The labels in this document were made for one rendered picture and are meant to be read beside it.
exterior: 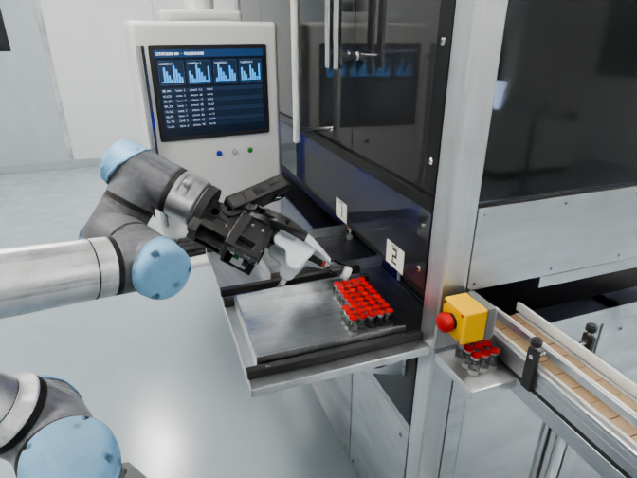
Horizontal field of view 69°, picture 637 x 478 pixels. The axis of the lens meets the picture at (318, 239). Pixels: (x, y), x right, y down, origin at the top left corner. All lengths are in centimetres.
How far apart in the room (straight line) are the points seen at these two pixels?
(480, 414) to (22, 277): 106
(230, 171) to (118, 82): 458
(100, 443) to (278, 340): 47
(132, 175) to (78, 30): 559
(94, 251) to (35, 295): 8
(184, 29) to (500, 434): 153
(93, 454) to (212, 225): 34
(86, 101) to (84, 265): 578
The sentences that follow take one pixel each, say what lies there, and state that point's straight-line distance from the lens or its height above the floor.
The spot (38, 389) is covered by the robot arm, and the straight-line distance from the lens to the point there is 81.
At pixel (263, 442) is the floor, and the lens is 206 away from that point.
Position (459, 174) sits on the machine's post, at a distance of 90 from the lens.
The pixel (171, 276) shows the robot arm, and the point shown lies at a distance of 61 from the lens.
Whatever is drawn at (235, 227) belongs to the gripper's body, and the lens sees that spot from 68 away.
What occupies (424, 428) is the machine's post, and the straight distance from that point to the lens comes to 122.
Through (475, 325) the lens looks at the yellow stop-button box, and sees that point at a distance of 96.
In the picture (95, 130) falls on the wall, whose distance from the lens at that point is 638.
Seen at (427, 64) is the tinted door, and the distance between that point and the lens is 99.
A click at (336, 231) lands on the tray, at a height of 89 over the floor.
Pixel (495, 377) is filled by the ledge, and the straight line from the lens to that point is 104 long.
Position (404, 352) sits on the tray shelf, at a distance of 106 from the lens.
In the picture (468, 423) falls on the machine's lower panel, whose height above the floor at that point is 62.
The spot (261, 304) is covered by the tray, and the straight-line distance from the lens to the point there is 120.
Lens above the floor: 151
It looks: 24 degrees down
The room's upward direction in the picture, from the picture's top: straight up
